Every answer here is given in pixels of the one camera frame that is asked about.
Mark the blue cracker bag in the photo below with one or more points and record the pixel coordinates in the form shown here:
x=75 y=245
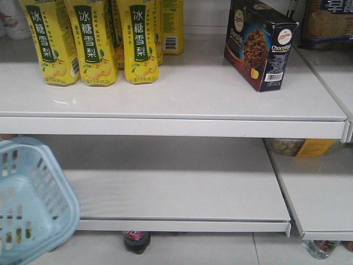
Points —
x=327 y=25

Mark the dark soda bottle bottom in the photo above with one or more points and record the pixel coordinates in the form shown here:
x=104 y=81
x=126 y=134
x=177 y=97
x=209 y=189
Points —
x=136 y=241

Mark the yellow-labelled snack tub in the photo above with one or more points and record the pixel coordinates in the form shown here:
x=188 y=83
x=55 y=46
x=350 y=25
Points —
x=302 y=147

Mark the clear jar bottom shelf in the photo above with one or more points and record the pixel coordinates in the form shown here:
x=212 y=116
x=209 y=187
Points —
x=322 y=249

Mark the yellow pear drink bottle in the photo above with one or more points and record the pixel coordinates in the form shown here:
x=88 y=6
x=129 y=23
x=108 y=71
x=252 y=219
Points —
x=140 y=53
x=170 y=26
x=91 y=31
x=51 y=30

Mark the yellow pear drink bottle rear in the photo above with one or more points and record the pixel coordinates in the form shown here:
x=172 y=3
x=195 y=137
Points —
x=170 y=26

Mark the white store shelving unit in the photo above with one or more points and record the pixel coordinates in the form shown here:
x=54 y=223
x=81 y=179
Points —
x=181 y=154

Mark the light blue plastic basket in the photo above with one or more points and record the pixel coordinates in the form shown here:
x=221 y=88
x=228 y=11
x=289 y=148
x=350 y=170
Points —
x=39 y=209

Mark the white yogurt bottle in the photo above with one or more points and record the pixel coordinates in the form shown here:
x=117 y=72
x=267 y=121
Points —
x=16 y=25

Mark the blue Chocofello cookie box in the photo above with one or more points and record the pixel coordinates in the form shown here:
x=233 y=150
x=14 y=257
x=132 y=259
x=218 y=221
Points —
x=258 y=43

